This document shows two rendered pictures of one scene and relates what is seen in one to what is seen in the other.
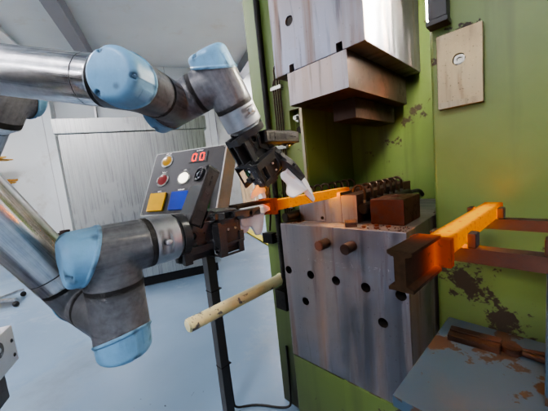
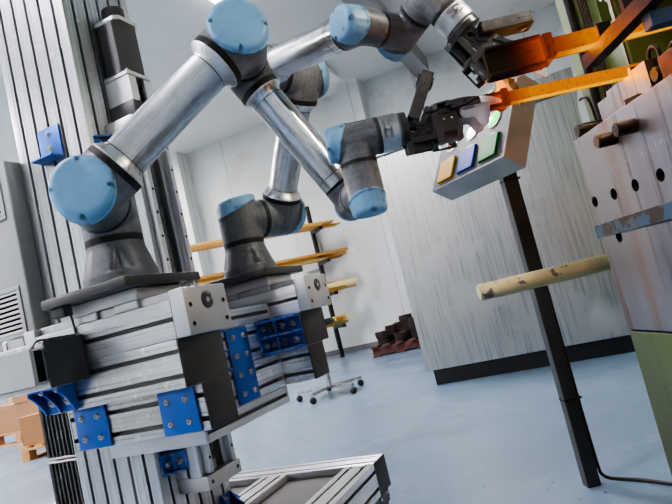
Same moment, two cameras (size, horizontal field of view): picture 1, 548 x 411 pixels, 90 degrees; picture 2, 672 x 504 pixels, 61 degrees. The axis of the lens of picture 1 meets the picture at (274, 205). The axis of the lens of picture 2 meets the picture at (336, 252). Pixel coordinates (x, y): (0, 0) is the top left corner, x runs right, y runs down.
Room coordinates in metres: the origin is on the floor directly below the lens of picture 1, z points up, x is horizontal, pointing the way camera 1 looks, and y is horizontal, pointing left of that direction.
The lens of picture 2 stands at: (-0.50, -0.47, 0.67)
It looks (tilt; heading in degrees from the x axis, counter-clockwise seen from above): 6 degrees up; 43
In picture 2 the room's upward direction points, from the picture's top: 14 degrees counter-clockwise
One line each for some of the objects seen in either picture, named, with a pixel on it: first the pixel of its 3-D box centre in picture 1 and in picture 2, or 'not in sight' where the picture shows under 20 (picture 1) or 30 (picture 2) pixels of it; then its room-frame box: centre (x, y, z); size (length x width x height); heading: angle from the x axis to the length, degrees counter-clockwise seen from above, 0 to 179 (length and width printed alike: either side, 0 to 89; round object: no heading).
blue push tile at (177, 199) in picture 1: (178, 201); (467, 159); (1.02, 0.35, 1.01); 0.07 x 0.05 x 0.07; 70
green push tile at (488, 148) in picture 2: not in sight; (489, 147); (0.99, 0.25, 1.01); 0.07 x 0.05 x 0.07; 70
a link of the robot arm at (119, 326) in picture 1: (115, 315); (363, 190); (0.39, 0.25, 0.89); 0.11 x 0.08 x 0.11; 53
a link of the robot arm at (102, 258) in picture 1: (108, 253); (353, 142); (0.38, 0.24, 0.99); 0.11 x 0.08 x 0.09; 135
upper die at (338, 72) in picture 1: (352, 90); not in sight; (0.95, -0.30, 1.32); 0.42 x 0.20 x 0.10; 135
